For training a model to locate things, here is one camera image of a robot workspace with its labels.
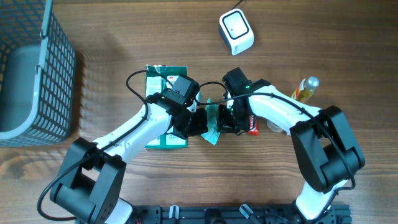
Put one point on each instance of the white barcode scanner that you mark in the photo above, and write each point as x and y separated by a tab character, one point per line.
236	32

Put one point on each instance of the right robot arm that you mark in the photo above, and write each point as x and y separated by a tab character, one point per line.
326	149

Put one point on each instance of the green 3M gloves packet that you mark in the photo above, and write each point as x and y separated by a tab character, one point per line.
155	83

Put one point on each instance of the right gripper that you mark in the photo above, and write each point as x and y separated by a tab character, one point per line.
226	126

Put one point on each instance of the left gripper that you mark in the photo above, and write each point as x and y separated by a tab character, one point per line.
201	127

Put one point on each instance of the red white tube packet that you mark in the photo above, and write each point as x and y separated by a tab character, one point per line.
253	129

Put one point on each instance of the green lid white jar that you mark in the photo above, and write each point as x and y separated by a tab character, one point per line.
273	127

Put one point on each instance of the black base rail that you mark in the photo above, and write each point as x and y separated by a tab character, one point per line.
283	213

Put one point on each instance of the dark grey mesh basket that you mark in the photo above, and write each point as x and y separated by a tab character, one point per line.
38	70

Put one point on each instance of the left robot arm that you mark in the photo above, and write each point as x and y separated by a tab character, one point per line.
89	181

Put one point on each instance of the yellow oil bottle silver cap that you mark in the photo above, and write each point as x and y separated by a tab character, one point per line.
306	89

